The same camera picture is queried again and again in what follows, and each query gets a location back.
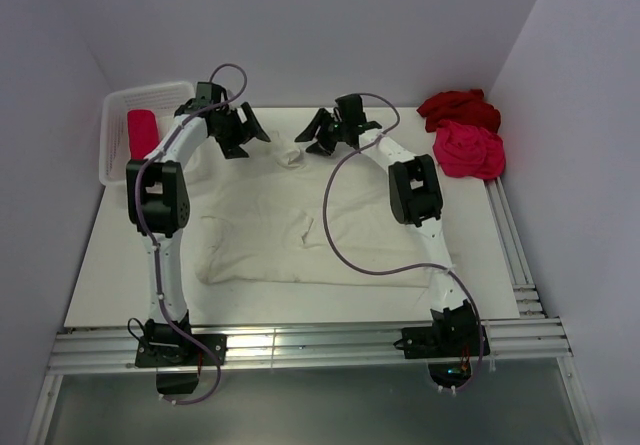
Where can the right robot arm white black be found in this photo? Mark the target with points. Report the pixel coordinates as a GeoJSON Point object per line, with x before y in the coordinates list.
{"type": "Point", "coordinates": [416, 203]}

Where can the aluminium rail frame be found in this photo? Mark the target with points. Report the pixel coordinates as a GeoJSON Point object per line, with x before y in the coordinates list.
{"type": "Point", "coordinates": [533, 335]}

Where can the dark red t shirt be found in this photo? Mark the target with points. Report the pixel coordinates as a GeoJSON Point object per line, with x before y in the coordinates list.
{"type": "Point", "coordinates": [463, 107]}

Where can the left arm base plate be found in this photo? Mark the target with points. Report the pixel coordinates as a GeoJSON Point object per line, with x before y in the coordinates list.
{"type": "Point", "coordinates": [178, 356]}

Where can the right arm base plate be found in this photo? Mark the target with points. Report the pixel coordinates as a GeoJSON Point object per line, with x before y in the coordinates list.
{"type": "Point", "coordinates": [442, 341]}

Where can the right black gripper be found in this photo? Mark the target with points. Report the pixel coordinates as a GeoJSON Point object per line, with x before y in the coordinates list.
{"type": "Point", "coordinates": [308, 134]}

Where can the white plastic basket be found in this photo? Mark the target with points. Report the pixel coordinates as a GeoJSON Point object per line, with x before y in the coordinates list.
{"type": "Point", "coordinates": [161, 99]}

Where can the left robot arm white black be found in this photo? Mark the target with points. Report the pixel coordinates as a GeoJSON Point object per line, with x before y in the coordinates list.
{"type": "Point", "coordinates": [158, 200]}

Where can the rolled pink t shirt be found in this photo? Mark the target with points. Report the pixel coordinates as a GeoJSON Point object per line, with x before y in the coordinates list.
{"type": "Point", "coordinates": [142, 133]}

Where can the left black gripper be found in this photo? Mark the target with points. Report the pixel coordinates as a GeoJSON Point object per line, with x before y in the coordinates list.
{"type": "Point", "coordinates": [232, 148]}

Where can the white t shirt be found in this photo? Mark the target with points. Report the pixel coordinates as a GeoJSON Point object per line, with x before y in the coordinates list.
{"type": "Point", "coordinates": [261, 221]}

